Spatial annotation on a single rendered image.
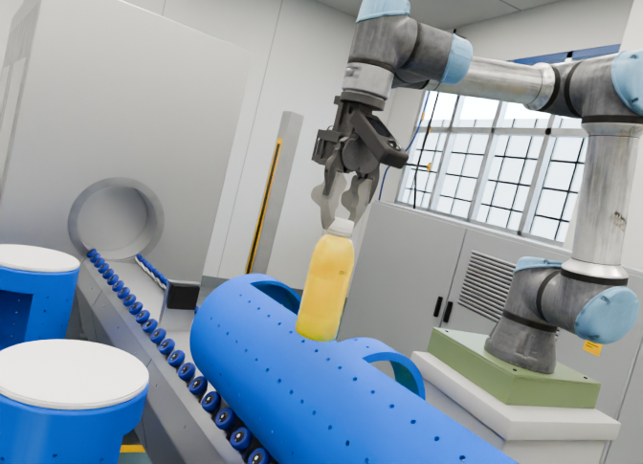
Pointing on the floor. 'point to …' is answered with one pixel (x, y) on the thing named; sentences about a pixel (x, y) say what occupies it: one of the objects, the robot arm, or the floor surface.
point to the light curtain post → (274, 192)
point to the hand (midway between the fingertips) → (341, 224)
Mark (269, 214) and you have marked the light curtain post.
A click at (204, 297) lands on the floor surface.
